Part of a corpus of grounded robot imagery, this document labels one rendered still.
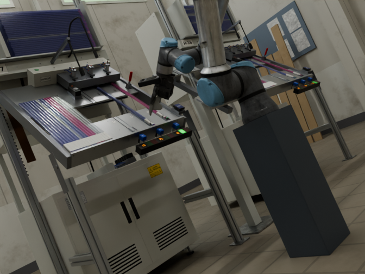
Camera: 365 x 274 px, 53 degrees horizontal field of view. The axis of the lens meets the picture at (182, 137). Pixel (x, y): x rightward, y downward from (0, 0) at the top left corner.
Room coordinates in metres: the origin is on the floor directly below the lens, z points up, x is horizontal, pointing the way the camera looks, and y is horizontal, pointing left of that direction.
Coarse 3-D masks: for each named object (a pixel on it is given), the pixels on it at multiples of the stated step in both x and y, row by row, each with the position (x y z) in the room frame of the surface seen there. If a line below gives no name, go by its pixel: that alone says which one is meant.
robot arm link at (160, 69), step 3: (159, 66) 1.60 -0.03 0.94; (162, 66) 1.59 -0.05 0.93; (165, 66) 1.59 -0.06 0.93; (168, 66) 1.67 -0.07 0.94; (171, 66) 1.60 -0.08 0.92; (156, 69) 1.63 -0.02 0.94; (159, 69) 1.61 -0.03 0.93; (162, 69) 1.60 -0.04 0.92; (165, 69) 1.60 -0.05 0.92; (168, 69) 1.60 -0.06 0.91; (171, 69) 1.61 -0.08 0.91; (159, 72) 1.61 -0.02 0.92; (162, 72) 1.61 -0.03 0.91; (165, 72) 1.61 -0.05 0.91; (168, 72) 1.61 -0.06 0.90; (171, 72) 1.63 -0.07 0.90
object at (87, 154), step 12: (168, 120) 1.85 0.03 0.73; (180, 120) 1.91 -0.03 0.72; (132, 132) 1.70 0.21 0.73; (144, 132) 1.75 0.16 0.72; (168, 132) 1.89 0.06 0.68; (96, 144) 1.57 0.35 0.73; (108, 144) 1.61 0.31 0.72; (120, 144) 1.66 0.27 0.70; (132, 144) 1.73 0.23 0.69; (72, 156) 1.49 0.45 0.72; (84, 156) 1.54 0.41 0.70; (96, 156) 1.59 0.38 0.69
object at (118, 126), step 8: (144, 112) 1.93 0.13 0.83; (152, 112) 1.94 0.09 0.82; (160, 112) 1.96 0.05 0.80; (168, 112) 1.98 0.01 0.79; (104, 120) 1.79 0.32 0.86; (112, 120) 1.80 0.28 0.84; (120, 120) 1.82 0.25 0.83; (128, 120) 1.83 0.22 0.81; (136, 120) 1.84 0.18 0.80; (152, 120) 1.87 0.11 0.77; (160, 120) 1.89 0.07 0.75; (104, 128) 1.73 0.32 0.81; (112, 128) 1.74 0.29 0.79; (120, 128) 1.75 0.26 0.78; (128, 128) 1.76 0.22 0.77; (136, 128) 1.78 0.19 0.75; (112, 136) 1.68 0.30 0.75
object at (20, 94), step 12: (108, 84) 2.14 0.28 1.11; (120, 84) 2.17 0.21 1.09; (12, 96) 1.83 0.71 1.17; (24, 96) 1.85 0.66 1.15; (36, 96) 1.87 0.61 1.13; (48, 96) 1.89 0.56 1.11; (60, 96) 1.92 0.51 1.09; (84, 96) 1.96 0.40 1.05; (96, 96) 1.99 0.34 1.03; (120, 96) 2.04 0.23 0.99; (84, 108) 1.95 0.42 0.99
